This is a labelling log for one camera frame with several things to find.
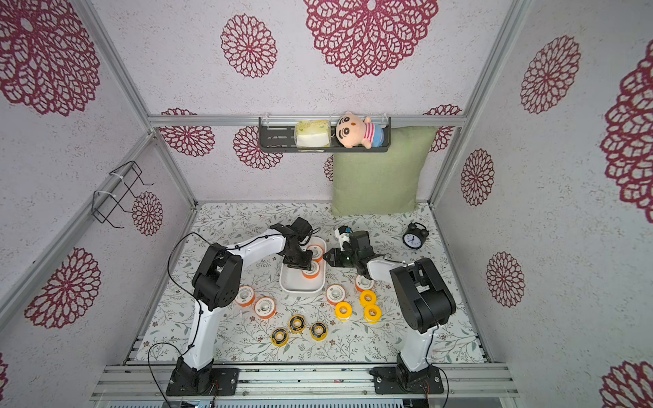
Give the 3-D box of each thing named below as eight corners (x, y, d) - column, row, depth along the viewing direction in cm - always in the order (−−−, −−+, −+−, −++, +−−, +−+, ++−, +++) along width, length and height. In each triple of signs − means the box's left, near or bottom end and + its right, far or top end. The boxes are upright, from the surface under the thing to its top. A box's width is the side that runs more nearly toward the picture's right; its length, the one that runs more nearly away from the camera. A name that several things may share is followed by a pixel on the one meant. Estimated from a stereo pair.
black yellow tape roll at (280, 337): (270, 347, 82) (269, 345, 81) (272, 329, 86) (271, 327, 84) (288, 347, 82) (287, 345, 81) (289, 329, 86) (288, 327, 84)
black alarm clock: (400, 242, 109) (405, 229, 101) (407, 232, 112) (413, 219, 105) (417, 252, 105) (423, 239, 98) (424, 241, 109) (431, 228, 102)
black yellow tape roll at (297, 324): (289, 332, 85) (288, 330, 83) (290, 317, 88) (290, 314, 87) (305, 332, 85) (304, 330, 83) (306, 317, 88) (305, 314, 86)
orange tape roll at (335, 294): (326, 305, 91) (326, 303, 89) (326, 287, 95) (326, 284, 94) (345, 305, 91) (346, 303, 89) (344, 286, 95) (345, 284, 94)
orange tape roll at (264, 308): (254, 318, 88) (252, 315, 86) (257, 299, 92) (256, 297, 90) (274, 318, 88) (273, 315, 86) (276, 299, 92) (275, 297, 90)
